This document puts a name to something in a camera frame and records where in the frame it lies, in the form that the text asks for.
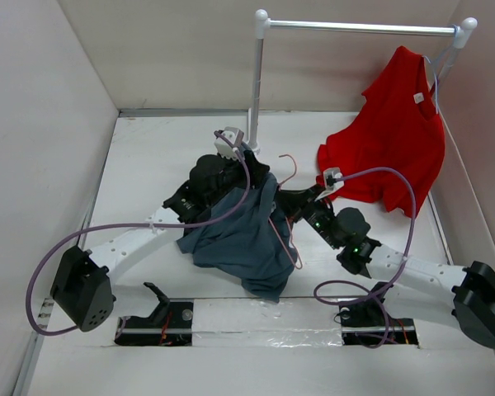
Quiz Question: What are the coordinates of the pink wire hanger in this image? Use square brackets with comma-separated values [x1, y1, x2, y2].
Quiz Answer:
[268, 153, 304, 270]

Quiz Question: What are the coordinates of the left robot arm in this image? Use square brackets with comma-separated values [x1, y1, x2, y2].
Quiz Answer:
[50, 150, 270, 332]

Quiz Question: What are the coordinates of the white clothes rack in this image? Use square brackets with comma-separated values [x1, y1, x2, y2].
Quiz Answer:
[247, 9, 478, 151]

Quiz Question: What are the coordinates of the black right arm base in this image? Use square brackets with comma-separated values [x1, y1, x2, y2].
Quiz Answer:
[333, 300, 419, 348]

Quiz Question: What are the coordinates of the light blue wire hanger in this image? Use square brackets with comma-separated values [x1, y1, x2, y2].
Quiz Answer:
[422, 25, 460, 115]

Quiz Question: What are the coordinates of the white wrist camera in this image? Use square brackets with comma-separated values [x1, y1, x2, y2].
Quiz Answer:
[317, 167, 344, 196]
[214, 127, 244, 161]

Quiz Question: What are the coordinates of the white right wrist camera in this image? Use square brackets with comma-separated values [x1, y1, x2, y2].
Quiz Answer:
[317, 167, 344, 196]

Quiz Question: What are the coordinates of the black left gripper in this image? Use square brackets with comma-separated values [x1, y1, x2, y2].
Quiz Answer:
[206, 150, 267, 208]

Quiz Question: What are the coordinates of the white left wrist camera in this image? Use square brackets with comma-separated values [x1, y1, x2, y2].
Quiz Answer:
[214, 127, 244, 161]

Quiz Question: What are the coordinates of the red t shirt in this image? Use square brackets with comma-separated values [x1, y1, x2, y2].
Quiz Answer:
[317, 46, 445, 217]

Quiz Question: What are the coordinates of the blue-grey t shirt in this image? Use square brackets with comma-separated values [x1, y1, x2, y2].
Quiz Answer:
[177, 173, 299, 303]

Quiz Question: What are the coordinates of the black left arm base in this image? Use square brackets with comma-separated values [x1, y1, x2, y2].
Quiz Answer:
[114, 282, 194, 347]

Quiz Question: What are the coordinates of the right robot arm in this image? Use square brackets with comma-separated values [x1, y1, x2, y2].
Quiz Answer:
[276, 185, 495, 350]

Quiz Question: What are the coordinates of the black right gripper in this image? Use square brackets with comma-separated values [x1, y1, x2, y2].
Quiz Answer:
[272, 183, 342, 250]

